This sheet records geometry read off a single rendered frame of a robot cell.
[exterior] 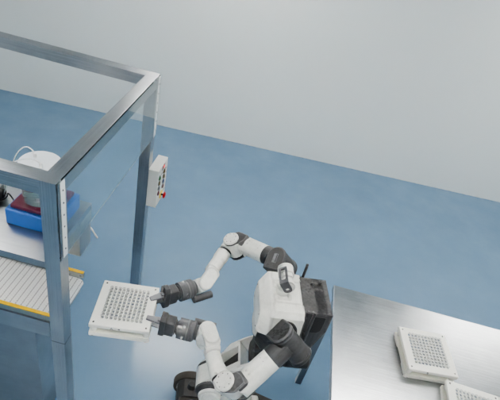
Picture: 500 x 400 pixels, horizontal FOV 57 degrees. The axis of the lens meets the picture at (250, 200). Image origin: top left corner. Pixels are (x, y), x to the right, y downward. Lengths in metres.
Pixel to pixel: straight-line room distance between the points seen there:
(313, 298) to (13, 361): 1.55
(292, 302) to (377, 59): 3.58
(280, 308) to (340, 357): 0.57
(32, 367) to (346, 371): 1.55
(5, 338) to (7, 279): 0.31
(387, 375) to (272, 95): 3.51
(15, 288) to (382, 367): 1.75
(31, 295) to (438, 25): 4.27
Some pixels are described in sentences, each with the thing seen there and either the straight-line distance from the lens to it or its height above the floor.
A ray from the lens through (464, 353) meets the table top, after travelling 2.74.
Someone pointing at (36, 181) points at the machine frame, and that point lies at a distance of 1.62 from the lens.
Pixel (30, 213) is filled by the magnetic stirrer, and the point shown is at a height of 1.45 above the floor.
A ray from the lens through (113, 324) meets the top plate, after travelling 2.02.
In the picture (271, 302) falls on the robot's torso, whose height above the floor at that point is 1.29.
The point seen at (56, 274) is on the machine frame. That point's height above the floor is 1.33.
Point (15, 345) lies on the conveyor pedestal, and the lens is 2.58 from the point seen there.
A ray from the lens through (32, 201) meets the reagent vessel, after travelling 1.93.
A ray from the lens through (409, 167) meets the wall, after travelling 5.75.
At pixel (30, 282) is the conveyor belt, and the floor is 0.94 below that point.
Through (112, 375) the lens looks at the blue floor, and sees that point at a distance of 3.16.
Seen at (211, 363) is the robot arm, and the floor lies 1.09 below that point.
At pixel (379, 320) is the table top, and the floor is 0.90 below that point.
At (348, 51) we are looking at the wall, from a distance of 5.04.
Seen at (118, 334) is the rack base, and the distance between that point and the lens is 2.04.
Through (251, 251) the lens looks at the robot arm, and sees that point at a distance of 2.20.
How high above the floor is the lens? 2.69
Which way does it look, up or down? 36 degrees down
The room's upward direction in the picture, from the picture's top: 14 degrees clockwise
